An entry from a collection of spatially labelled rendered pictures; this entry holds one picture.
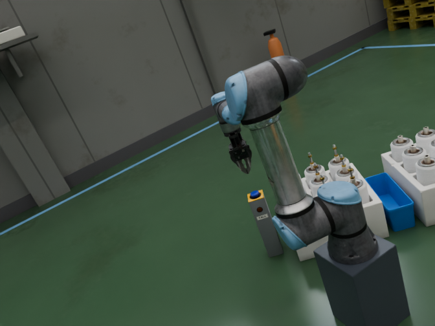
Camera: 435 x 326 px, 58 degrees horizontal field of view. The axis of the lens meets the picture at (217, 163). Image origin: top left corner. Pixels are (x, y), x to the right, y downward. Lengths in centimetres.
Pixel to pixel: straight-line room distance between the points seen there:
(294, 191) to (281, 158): 10
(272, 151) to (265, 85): 18
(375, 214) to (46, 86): 291
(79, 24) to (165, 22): 78
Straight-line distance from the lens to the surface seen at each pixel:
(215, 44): 414
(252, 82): 101
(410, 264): 170
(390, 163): 198
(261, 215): 173
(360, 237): 125
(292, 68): 105
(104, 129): 384
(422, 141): 201
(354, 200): 118
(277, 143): 105
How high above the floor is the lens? 115
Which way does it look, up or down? 23 degrees down
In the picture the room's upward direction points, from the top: 21 degrees counter-clockwise
